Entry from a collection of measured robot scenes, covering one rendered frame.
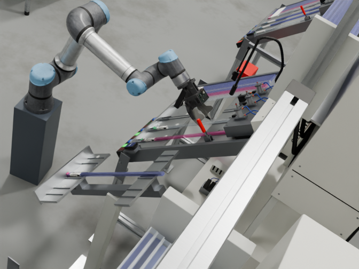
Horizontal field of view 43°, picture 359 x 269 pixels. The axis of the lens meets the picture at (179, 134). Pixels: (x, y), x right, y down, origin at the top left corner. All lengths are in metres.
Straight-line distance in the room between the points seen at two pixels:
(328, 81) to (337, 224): 0.59
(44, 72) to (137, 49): 1.78
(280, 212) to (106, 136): 1.37
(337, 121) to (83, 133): 1.97
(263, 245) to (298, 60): 0.99
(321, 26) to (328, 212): 0.71
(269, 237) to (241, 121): 0.67
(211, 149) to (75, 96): 1.75
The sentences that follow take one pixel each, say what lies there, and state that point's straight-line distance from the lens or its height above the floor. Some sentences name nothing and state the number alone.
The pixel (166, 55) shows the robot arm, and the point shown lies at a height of 1.18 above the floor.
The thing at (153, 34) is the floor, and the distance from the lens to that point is 4.24.
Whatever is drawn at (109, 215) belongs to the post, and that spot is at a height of 0.70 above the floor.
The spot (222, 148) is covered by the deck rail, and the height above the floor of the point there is 1.07.
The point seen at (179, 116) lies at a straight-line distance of 2.24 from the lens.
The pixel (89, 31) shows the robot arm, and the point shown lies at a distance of 1.99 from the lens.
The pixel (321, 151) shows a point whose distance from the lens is 1.63.
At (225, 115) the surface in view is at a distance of 2.04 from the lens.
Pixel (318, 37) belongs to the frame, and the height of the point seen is 1.66.
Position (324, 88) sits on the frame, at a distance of 1.49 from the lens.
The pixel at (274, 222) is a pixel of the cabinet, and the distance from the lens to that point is 2.27.
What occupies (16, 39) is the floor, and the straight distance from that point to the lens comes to 3.80.
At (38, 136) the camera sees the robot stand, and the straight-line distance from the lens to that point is 2.49.
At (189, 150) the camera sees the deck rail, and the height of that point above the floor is 0.96.
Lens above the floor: 2.25
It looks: 43 degrees down
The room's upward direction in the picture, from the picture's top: 24 degrees clockwise
